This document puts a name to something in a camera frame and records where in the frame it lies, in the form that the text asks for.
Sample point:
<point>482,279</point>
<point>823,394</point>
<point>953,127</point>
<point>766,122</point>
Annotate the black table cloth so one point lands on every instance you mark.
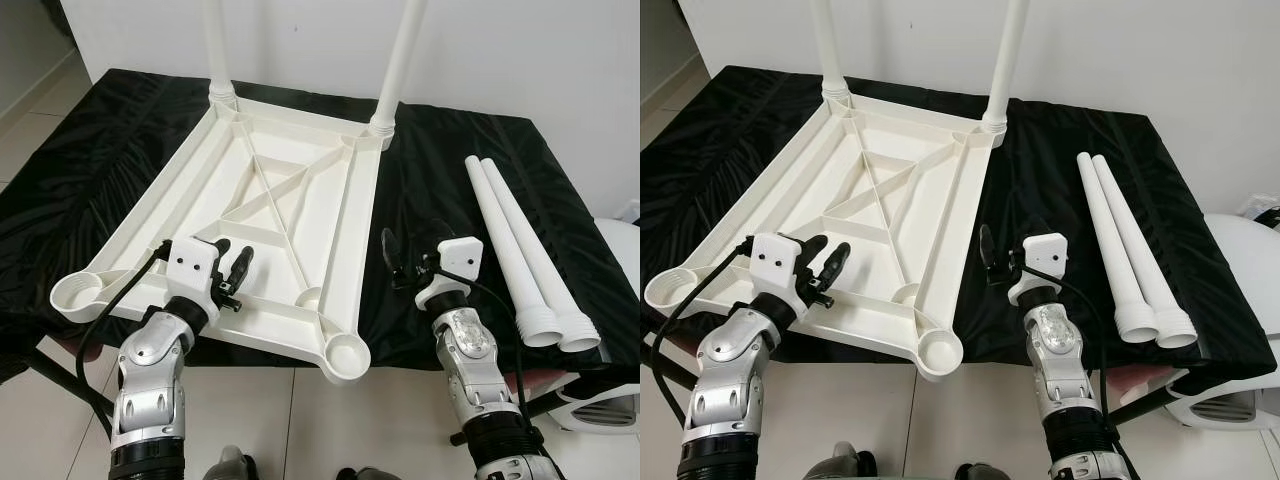
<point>430,200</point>
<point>1040,190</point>

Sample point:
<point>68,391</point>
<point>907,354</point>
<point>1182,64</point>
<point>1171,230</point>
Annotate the grey robot foot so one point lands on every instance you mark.
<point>977,473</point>
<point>367,474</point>
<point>840,464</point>
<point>230,467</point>

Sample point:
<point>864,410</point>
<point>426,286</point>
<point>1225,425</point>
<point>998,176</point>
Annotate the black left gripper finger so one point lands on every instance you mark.
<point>220,250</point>
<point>242,268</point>
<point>834,267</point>
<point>814,249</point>

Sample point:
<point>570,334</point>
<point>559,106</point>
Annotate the grey right robot foot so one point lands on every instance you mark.
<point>367,474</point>
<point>977,473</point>

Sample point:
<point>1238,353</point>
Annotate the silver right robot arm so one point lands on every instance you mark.
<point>470,370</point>
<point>1060,370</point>

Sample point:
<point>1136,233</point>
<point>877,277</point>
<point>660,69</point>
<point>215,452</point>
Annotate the grey left robot foot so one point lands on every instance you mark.
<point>230,467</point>
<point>840,464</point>

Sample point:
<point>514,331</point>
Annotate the white plastic table leg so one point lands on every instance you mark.
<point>1112,250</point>
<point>535,250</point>
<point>1008,70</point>
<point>218,50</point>
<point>400,70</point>
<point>1140,250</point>
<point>505,250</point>
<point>828,50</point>

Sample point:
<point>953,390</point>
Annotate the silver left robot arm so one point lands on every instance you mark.
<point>730,380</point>
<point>150,380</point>

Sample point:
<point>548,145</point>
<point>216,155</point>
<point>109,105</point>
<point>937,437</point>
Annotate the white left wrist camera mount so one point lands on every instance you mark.
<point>778,262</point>
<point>192,265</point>

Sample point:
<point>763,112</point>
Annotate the black power plug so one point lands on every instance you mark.
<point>1265,216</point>

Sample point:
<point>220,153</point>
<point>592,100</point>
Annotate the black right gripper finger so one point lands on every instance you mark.
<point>394,257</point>
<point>989,252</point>
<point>440,233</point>
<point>1034,229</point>

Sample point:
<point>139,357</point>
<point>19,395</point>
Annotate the pink plastic object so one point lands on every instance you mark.
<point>542,380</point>
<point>1127,377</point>

